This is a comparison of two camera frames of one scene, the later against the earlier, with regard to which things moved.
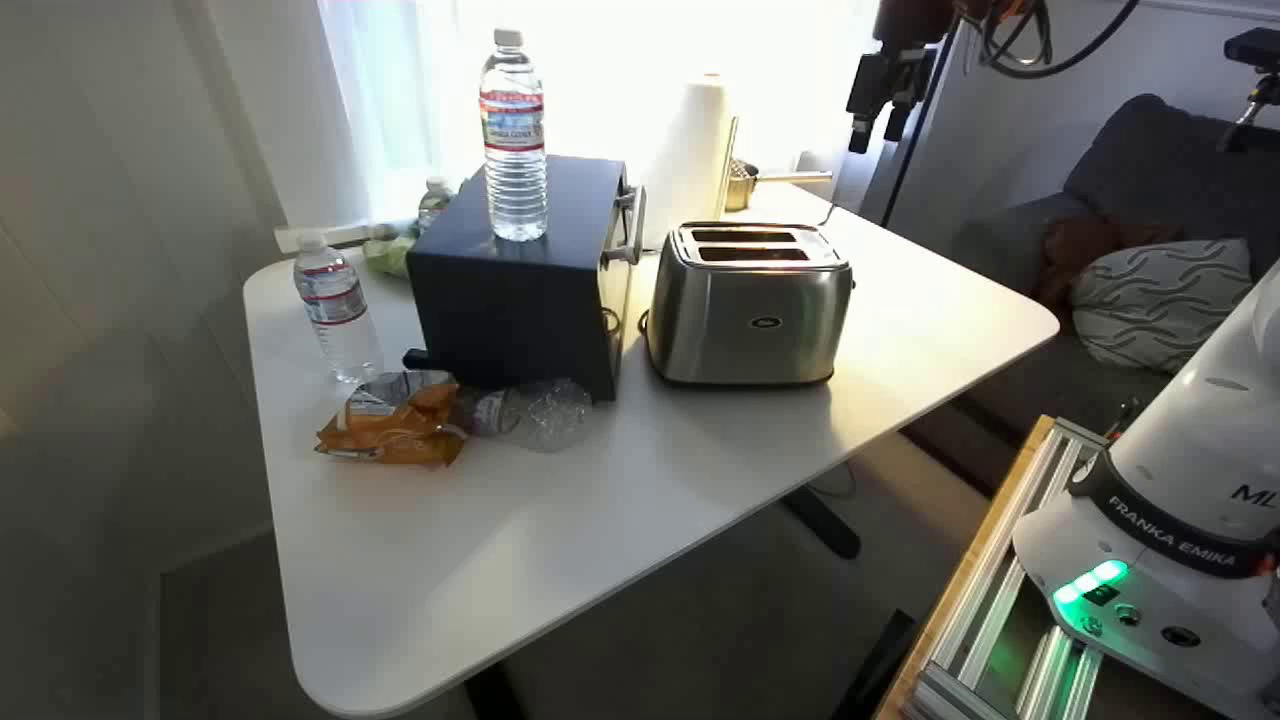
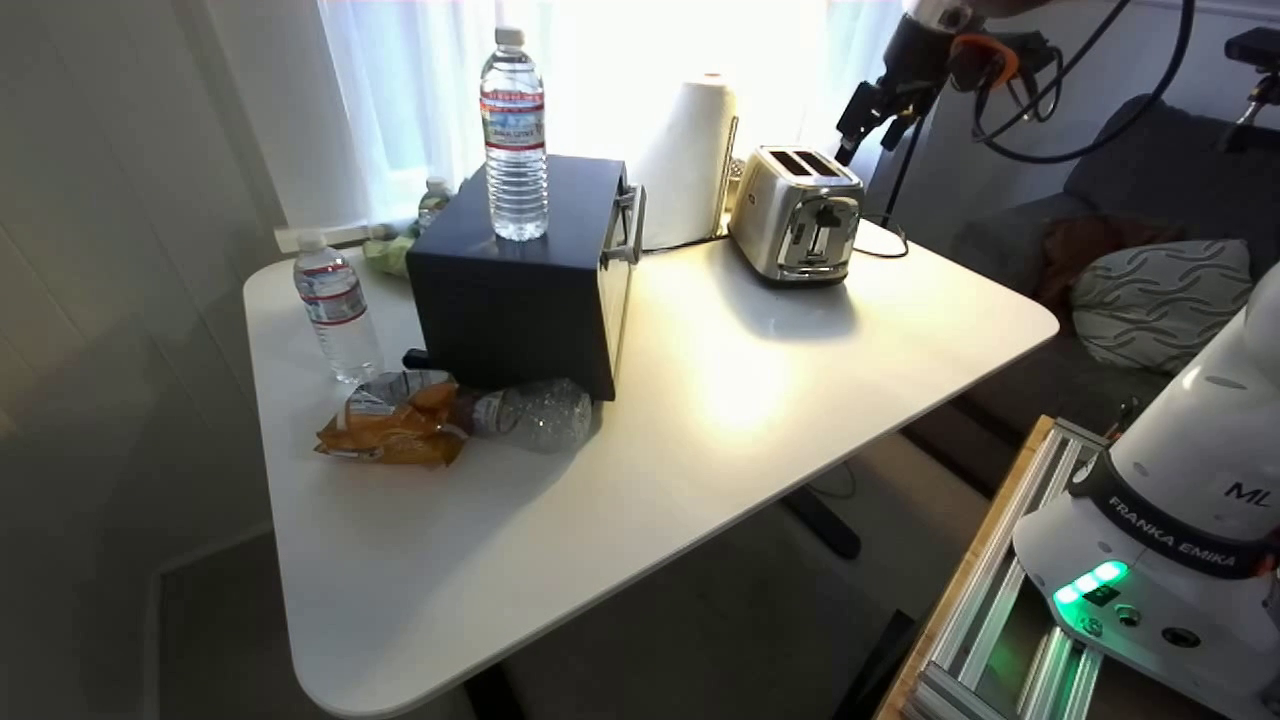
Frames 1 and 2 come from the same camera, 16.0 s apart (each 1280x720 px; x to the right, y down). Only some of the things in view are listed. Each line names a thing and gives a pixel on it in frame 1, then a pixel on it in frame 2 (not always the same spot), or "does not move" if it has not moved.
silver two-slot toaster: [747, 306] to [798, 213]
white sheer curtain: [403, 87] does not move
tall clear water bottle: [514, 142] does not move
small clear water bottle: [333, 302] does not move
